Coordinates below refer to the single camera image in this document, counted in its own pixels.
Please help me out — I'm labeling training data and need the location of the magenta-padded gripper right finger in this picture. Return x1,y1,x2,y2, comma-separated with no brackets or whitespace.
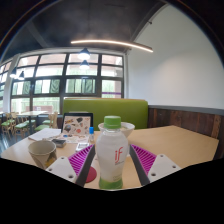
128,143,183,187

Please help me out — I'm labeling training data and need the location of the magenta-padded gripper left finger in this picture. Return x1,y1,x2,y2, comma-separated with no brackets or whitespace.
45,144,97,188

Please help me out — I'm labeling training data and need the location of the clear green-capped drink bottle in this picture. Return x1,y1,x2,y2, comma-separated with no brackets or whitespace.
94,115,130,190

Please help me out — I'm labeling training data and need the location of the white paper cup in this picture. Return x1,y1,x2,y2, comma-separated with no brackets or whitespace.
27,139,58,170

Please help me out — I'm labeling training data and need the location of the small dark wallet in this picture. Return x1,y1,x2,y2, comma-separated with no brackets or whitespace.
51,138,67,149

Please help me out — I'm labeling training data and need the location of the flat round red coaster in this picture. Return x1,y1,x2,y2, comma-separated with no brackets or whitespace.
84,166,98,184

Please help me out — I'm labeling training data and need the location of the colourful printed sheet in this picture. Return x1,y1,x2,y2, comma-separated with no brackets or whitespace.
54,133,89,144

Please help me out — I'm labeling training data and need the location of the white paper sheet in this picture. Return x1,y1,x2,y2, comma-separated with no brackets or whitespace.
28,128,62,142

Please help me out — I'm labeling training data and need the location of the small blue-capped bottle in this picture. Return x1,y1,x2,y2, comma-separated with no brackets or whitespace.
88,126,96,145

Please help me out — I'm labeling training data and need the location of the white ceramic bowl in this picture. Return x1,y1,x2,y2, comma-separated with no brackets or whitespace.
97,121,136,139

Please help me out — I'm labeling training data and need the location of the group of green-seated chairs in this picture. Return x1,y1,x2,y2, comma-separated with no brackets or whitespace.
0,111,59,138

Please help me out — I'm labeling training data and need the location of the light wooden dining table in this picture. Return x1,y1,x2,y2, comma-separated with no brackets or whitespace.
16,110,48,134

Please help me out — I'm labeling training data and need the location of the green upholstered bench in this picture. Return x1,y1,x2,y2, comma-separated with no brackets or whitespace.
62,97,149,130

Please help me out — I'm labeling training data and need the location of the large black-framed window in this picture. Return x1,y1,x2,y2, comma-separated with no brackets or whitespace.
0,51,126,114

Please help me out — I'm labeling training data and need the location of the group of pendant lamps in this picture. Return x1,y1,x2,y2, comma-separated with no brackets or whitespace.
9,47,92,81

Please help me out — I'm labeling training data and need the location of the long linear ceiling light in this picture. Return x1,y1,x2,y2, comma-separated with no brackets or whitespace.
70,39,154,54

